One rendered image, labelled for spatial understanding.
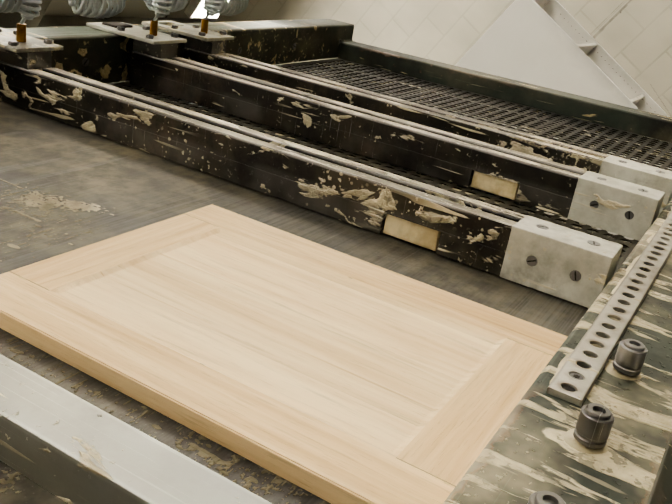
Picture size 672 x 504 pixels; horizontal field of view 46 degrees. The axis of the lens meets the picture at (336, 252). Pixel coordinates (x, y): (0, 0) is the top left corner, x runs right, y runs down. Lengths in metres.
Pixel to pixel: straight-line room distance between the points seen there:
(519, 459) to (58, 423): 0.32
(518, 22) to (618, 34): 1.43
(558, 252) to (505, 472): 0.46
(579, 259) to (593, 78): 3.52
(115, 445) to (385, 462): 0.20
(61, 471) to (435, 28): 5.81
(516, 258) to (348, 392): 0.39
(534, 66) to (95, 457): 4.15
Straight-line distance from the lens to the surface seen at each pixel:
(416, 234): 1.06
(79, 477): 0.56
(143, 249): 0.90
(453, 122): 1.54
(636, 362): 0.75
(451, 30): 6.19
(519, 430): 0.63
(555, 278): 1.00
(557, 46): 4.52
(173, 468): 0.54
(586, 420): 0.63
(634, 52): 5.86
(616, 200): 1.31
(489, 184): 1.36
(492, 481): 0.57
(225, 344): 0.73
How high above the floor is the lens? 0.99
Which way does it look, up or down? 9 degrees up
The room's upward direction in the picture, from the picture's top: 40 degrees counter-clockwise
